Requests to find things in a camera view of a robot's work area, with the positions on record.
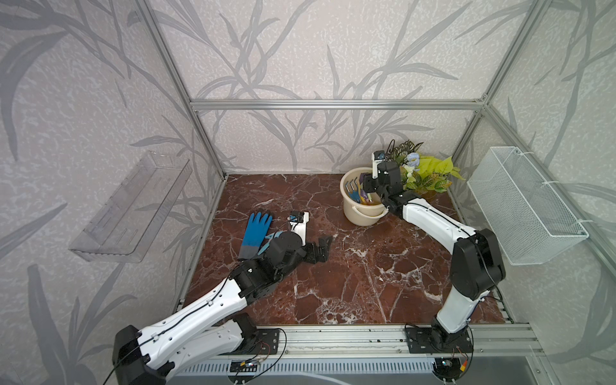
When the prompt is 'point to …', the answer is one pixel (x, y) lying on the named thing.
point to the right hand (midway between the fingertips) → (371, 171)
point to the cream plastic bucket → (358, 213)
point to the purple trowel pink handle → (362, 176)
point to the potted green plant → (422, 176)
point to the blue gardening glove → (254, 234)
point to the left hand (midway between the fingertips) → (322, 237)
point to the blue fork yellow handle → (354, 192)
